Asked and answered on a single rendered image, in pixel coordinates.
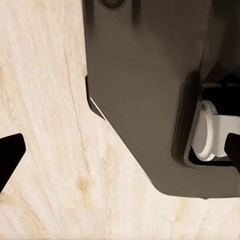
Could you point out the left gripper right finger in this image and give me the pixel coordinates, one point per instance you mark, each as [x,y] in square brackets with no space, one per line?
[232,149]

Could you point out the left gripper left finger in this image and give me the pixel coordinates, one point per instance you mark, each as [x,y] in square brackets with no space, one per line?
[12,149]

